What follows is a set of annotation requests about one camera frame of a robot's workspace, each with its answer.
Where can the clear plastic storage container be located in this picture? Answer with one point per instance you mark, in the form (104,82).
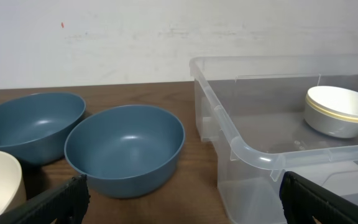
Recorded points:
(251,109)

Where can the dark blue bowl near container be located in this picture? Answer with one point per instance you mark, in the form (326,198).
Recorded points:
(127,151)

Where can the dark blue bowl far left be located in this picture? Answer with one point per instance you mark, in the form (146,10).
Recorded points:
(34,128)

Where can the white small bowl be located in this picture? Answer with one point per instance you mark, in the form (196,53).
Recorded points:
(336,99)

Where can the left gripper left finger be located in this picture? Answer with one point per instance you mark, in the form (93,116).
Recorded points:
(67,203)

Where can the grey small bowl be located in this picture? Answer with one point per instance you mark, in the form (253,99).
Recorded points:
(329,125)

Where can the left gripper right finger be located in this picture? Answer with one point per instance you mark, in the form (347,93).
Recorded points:
(305,202)

